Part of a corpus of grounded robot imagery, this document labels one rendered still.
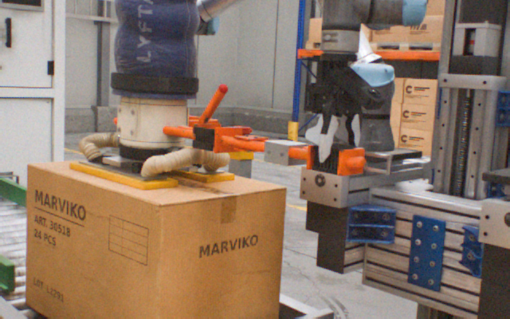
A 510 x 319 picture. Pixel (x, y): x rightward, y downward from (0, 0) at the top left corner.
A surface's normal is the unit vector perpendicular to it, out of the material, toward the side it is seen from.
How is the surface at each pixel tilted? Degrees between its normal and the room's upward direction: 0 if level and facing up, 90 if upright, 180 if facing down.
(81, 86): 90
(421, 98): 92
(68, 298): 89
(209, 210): 90
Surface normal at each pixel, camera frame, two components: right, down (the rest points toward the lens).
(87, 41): 0.71, 0.13
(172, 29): 0.51, 0.44
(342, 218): -0.70, 0.06
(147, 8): 0.04, -0.22
